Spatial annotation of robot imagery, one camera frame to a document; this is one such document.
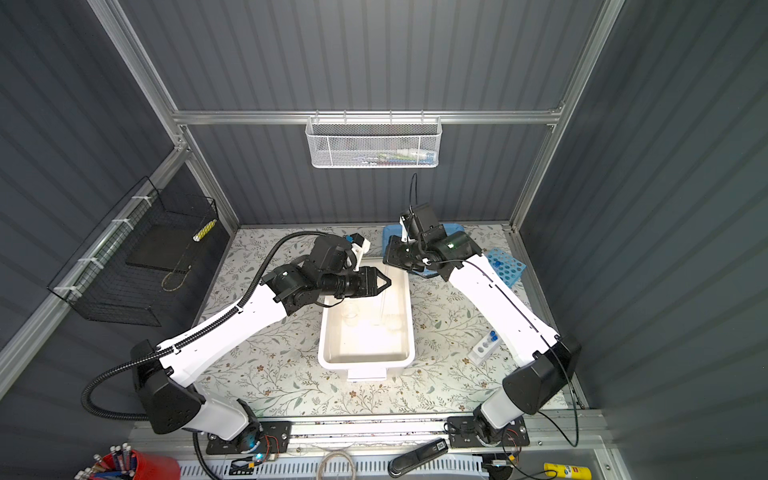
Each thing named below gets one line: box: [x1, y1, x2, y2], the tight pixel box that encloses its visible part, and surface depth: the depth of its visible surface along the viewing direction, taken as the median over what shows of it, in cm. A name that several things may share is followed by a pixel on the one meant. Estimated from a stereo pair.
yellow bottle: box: [544, 463, 592, 480], surface depth 69 cm
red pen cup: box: [75, 443, 181, 480], surface depth 61 cm
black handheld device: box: [388, 438, 449, 478], surface depth 71 cm
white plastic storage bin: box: [318, 258, 415, 381], surface depth 89 cm
